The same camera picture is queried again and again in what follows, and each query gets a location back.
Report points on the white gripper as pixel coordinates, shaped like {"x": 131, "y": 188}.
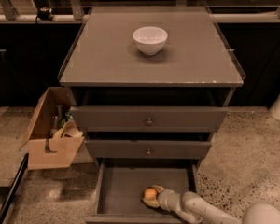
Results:
{"x": 163, "y": 199}

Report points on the orange fruit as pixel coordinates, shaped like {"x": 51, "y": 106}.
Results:
{"x": 150, "y": 193}

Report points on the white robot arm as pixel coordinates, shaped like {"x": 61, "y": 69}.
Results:
{"x": 240, "y": 178}

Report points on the grey open bottom drawer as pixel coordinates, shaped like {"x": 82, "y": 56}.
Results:
{"x": 121, "y": 184}

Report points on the brass top drawer knob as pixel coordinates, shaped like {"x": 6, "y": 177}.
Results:
{"x": 149, "y": 122}

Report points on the grey middle drawer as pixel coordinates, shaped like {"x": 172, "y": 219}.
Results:
{"x": 141, "y": 149}

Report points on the grey top drawer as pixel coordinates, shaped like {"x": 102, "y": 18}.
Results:
{"x": 156, "y": 119}

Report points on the grey drawer cabinet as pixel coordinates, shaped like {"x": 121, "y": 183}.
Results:
{"x": 194, "y": 68}

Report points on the crumpled paper in box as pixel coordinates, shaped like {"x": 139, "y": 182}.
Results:
{"x": 68, "y": 130}

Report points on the green bottle in box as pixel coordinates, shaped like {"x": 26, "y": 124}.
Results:
{"x": 67, "y": 117}

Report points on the brown cardboard box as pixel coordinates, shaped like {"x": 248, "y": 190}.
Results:
{"x": 46, "y": 152}

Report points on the black bar on floor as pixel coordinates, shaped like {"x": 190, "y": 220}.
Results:
{"x": 13, "y": 188}

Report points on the white ceramic bowl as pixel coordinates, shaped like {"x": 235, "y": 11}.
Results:
{"x": 150, "y": 39}

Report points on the small black device on ledge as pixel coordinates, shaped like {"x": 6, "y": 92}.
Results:
{"x": 45, "y": 13}

